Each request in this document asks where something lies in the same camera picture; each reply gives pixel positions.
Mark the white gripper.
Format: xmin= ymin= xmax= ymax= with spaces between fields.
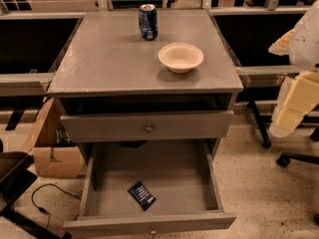
xmin=268 ymin=29 xmax=319 ymax=138

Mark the blue rxbar snack bar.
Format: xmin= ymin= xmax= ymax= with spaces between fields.
xmin=128 ymin=181 xmax=157 ymax=211

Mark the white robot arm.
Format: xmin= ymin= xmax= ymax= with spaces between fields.
xmin=268 ymin=1 xmax=319 ymax=137

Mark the brass top drawer knob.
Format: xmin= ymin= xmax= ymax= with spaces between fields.
xmin=145 ymin=123 xmax=154 ymax=132

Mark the grey drawer cabinet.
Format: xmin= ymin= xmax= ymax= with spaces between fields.
xmin=49 ymin=10 xmax=242 ymax=156

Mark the grey open middle drawer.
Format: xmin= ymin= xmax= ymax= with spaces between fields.
xmin=64 ymin=140 xmax=236 ymax=238

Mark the black table leg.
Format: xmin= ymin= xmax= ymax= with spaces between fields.
xmin=247 ymin=100 xmax=271 ymax=148

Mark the black office chair base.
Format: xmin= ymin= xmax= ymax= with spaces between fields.
xmin=277 ymin=127 xmax=319 ymax=167

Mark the white paper bowl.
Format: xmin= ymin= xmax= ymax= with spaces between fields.
xmin=158 ymin=43 xmax=203 ymax=74

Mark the blue soda can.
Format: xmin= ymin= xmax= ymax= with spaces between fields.
xmin=139 ymin=4 xmax=159 ymax=41

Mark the cardboard box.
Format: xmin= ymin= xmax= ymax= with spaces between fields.
xmin=21 ymin=99 xmax=85 ymax=179

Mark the black chair left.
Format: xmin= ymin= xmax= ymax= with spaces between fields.
xmin=0 ymin=142 xmax=72 ymax=239

